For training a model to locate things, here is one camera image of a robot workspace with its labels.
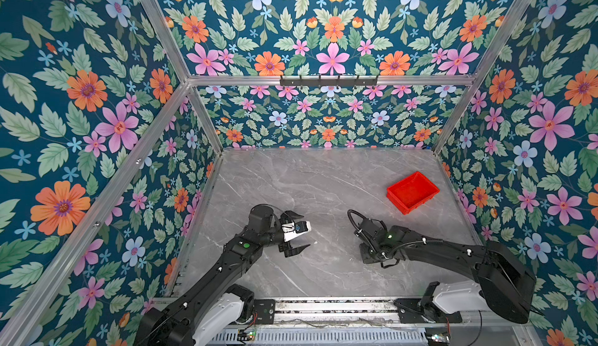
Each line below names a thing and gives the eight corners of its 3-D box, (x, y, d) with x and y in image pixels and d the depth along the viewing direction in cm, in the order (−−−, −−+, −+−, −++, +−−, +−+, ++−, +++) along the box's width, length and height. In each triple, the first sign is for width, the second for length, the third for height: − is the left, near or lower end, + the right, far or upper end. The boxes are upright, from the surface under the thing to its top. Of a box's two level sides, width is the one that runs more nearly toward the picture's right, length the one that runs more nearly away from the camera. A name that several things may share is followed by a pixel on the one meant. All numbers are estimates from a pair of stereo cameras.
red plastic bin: (402, 218, 97) (407, 211, 93) (381, 196, 104) (384, 189, 100) (434, 196, 104) (440, 188, 100) (412, 177, 111) (416, 169, 107)
